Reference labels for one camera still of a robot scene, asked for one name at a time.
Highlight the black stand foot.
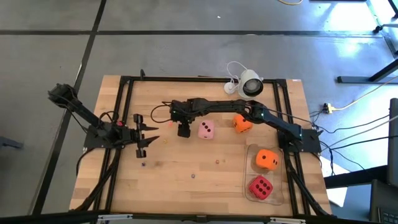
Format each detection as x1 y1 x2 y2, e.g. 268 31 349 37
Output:
337 58 398 84

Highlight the large red foam die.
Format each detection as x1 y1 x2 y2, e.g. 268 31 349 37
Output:
248 175 274 200

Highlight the white round puck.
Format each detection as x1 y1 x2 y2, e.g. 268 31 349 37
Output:
223 82 238 96

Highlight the white device cable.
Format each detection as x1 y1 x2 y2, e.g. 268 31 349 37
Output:
226 60 249 91

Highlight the black floor cable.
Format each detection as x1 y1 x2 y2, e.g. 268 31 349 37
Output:
319 134 398 151

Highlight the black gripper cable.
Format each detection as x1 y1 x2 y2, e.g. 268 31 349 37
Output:
98 110 115 125
150 104 172 124

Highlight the black keyboard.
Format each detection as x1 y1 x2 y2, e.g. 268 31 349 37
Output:
377 207 398 224

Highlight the black legged desk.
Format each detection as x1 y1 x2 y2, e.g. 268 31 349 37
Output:
323 98 398 189

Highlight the large pink foam die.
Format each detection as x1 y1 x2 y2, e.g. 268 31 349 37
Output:
198 119 215 140

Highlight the silver aluminium profile bar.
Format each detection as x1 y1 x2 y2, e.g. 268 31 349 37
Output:
269 217 307 224
97 213 134 222

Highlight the pale yellow power cable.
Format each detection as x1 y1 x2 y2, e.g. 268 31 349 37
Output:
334 83 398 111

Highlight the large orange foam die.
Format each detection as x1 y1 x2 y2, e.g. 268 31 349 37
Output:
233 114 253 134
255 149 280 171

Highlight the clear plastic tray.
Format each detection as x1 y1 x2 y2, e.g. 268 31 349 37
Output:
242 143 285 206

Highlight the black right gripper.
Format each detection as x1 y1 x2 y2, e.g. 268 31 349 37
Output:
169 98 200 139

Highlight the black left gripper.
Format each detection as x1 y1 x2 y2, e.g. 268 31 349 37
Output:
118 113 161 159

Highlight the black aluminium table frame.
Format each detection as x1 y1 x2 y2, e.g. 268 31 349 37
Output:
70 68 336 218

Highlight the white round camera device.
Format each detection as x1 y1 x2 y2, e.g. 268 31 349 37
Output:
238 69 264 99

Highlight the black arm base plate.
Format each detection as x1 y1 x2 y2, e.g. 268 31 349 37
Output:
277 128 323 154
83 123 127 149

